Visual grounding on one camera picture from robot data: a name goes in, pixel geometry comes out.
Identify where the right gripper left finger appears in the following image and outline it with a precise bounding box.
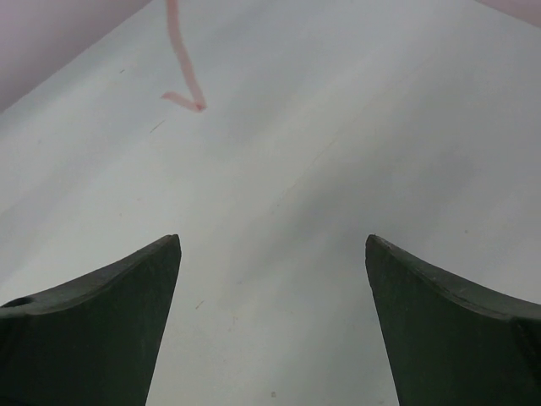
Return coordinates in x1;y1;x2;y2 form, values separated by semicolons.
1;235;181;405

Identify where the thin red wire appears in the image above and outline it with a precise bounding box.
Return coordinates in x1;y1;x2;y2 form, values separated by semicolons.
160;0;208;115

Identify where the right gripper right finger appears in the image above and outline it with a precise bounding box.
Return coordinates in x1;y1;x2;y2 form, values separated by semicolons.
365;234;540;406

